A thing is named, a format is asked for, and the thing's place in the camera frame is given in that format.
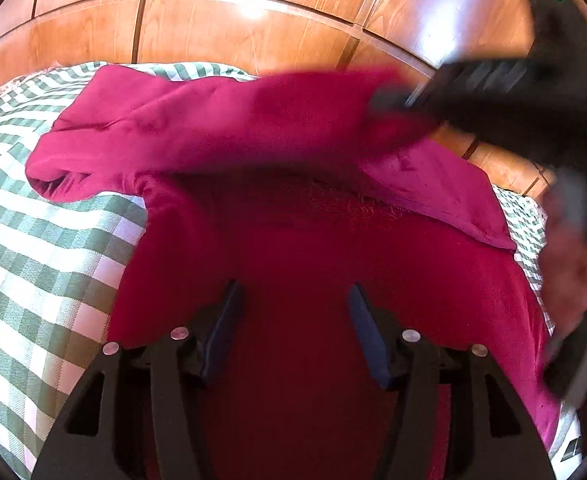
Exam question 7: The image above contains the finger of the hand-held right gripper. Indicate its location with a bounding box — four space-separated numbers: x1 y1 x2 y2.
371 67 447 121

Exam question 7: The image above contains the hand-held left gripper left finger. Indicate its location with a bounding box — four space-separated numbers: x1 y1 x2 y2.
32 280 247 480

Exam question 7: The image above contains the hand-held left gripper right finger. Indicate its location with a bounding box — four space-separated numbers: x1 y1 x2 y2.
347 282 557 480

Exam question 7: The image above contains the dark red sweater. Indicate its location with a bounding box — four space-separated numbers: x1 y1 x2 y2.
25 65 561 480

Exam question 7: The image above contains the person's right hand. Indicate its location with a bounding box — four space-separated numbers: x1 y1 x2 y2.
541 195 587 361

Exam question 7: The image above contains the green checked bedspread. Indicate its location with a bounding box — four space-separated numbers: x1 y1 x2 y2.
0 61 581 480

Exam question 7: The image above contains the wooden wardrobe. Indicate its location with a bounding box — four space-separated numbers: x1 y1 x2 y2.
0 0 559 201

